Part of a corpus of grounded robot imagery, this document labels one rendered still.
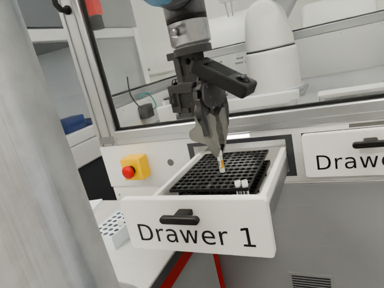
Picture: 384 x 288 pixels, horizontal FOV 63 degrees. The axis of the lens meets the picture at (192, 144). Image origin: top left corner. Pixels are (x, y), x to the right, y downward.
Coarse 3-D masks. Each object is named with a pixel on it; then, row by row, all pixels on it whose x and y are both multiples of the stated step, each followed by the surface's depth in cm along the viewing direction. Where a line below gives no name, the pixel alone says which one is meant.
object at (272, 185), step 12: (276, 156) 83; (276, 168) 69; (288, 168) 81; (264, 180) 78; (276, 180) 67; (156, 192) 71; (168, 192) 73; (264, 192) 59; (276, 192) 65; (276, 204) 64
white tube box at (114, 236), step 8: (112, 216) 87; (120, 216) 86; (104, 224) 84; (112, 224) 83; (104, 232) 79; (112, 232) 78; (120, 232) 78; (128, 232) 81; (104, 240) 77; (112, 240) 76; (120, 240) 78; (112, 248) 77
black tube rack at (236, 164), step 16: (208, 160) 82; (224, 160) 80; (240, 160) 77; (256, 160) 75; (192, 176) 74; (208, 176) 72; (224, 176) 70; (240, 176) 67; (256, 176) 72; (192, 192) 72; (208, 192) 70; (224, 192) 69; (256, 192) 66
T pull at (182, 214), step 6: (180, 210) 56; (186, 210) 55; (192, 210) 55; (162, 216) 55; (168, 216) 54; (174, 216) 54; (180, 216) 53; (186, 216) 53; (192, 216) 53; (162, 222) 55; (168, 222) 54; (174, 222) 54; (180, 222) 53; (186, 222) 52; (192, 222) 52; (198, 222) 52
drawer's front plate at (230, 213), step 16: (128, 208) 62; (144, 208) 60; (160, 208) 58; (176, 208) 57; (192, 208) 56; (208, 208) 54; (224, 208) 53; (240, 208) 52; (256, 208) 51; (128, 224) 63; (144, 224) 61; (160, 224) 60; (208, 224) 55; (224, 224) 54; (240, 224) 53; (256, 224) 52; (192, 240) 58; (208, 240) 57; (224, 240) 55; (240, 240) 54; (256, 240) 53; (272, 240) 51; (256, 256) 54; (272, 256) 52
